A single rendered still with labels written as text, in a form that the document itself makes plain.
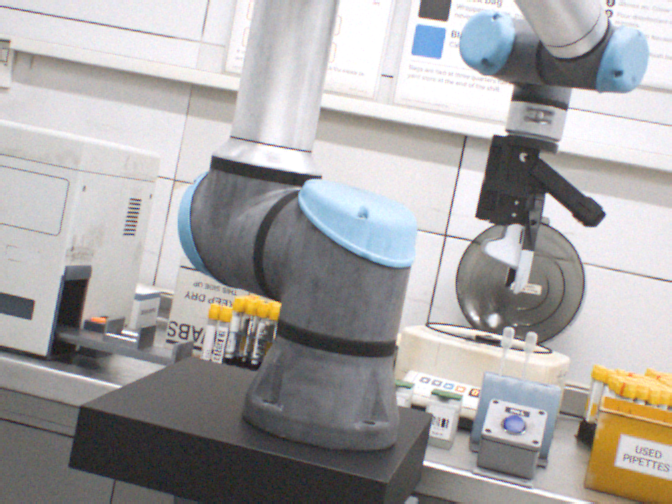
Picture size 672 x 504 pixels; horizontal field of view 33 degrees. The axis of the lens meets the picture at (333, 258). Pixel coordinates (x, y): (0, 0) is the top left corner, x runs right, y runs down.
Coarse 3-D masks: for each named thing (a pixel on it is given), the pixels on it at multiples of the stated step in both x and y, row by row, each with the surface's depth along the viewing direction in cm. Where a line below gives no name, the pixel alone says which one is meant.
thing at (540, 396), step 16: (496, 384) 149; (512, 384) 148; (528, 384) 148; (544, 384) 151; (480, 400) 149; (512, 400) 148; (528, 400) 148; (544, 400) 148; (480, 416) 149; (480, 432) 149; (544, 432) 148; (544, 448) 148; (544, 464) 147
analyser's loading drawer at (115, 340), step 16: (112, 320) 151; (64, 336) 151; (80, 336) 151; (96, 336) 154; (112, 336) 150; (128, 336) 155; (144, 336) 151; (112, 352) 150; (128, 352) 149; (144, 352) 149; (160, 352) 151; (176, 352) 148; (192, 352) 154
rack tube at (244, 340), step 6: (246, 318) 164; (252, 318) 164; (246, 324) 164; (252, 324) 165; (246, 330) 164; (246, 336) 164; (240, 342) 165; (246, 342) 165; (240, 348) 165; (246, 348) 165; (240, 360) 165
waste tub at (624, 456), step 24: (600, 408) 139; (624, 408) 151; (648, 408) 150; (600, 432) 139; (624, 432) 139; (648, 432) 138; (600, 456) 139; (624, 456) 139; (648, 456) 138; (600, 480) 139; (624, 480) 139; (648, 480) 138
